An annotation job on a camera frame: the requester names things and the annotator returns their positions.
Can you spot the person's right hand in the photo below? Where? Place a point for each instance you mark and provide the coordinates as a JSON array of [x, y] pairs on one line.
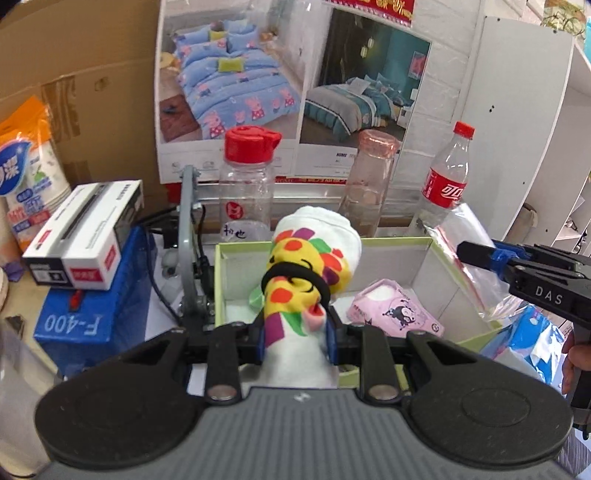
[[569, 364]]

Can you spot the green cardboard box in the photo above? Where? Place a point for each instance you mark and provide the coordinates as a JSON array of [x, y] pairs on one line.
[[240, 277]]

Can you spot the blue tissue pack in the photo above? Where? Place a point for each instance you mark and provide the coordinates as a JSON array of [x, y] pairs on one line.
[[526, 341]]

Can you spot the white and black carton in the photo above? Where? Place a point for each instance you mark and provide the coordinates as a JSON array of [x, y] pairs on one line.
[[87, 230]]

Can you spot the paper cup packet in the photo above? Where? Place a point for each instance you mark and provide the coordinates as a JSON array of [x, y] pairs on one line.
[[27, 184]]

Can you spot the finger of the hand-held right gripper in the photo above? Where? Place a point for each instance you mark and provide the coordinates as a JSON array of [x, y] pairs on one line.
[[480, 256]]

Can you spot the glass bottle with pink lid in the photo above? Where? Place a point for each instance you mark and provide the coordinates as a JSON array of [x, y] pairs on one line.
[[369, 184]]

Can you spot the bedding wall poster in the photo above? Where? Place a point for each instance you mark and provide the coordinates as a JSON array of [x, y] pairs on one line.
[[240, 83]]

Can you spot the brown cardboard box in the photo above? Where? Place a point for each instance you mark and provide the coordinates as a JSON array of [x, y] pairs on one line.
[[69, 55]]

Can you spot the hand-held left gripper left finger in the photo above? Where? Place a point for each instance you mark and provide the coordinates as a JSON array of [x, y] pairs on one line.
[[262, 336]]

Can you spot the white shelf unit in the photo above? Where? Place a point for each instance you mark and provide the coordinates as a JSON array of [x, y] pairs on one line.
[[526, 138]]

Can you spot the clear plastic zip bag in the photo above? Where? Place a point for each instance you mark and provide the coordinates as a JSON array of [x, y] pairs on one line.
[[471, 286]]

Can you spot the white colourful patterned sock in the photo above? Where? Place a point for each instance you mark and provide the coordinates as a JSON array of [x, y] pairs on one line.
[[304, 249]]

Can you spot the blue carton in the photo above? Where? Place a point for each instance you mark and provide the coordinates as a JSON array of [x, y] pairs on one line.
[[106, 318]]

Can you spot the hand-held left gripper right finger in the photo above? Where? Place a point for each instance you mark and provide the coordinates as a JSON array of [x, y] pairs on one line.
[[330, 339]]

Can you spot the clear jar with red cap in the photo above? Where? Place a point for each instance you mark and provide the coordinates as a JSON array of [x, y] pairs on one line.
[[244, 194]]

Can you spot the grey metal clamp stand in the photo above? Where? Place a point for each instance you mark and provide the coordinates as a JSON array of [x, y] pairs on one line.
[[187, 240]]

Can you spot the pink tissue pack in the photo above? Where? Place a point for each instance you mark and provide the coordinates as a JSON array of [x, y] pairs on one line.
[[397, 311]]

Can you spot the cola bottle with red cap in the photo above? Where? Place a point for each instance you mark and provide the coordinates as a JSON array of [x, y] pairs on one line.
[[445, 184]]

